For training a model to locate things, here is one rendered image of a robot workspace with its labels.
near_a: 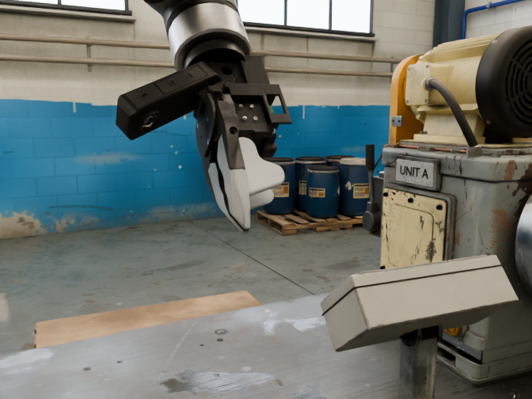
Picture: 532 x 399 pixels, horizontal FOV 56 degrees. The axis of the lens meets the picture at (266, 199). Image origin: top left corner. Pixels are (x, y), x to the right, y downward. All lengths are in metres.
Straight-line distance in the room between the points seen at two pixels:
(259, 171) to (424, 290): 0.19
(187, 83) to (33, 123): 5.05
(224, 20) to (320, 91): 6.07
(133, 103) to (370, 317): 0.29
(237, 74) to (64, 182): 5.08
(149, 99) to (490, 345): 0.64
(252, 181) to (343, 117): 6.38
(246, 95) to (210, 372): 0.51
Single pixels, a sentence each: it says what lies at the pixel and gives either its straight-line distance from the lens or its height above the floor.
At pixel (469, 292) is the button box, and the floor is 1.06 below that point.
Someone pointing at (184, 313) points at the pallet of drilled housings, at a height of 0.15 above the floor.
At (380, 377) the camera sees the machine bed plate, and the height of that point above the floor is 0.80.
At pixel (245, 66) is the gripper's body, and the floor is 1.28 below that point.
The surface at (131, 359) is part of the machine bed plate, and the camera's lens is 0.95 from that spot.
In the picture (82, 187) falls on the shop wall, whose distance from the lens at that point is 5.63.
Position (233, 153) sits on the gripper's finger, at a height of 1.19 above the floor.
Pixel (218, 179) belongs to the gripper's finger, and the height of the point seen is 1.16.
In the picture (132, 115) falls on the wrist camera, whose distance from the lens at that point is 0.49.
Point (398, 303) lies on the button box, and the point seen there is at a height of 1.06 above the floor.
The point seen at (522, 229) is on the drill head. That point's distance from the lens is 0.81.
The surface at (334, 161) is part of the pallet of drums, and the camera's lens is 5.82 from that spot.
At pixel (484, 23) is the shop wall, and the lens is 7.67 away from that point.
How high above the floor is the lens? 1.22
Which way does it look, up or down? 10 degrees down
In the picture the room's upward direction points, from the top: straight up
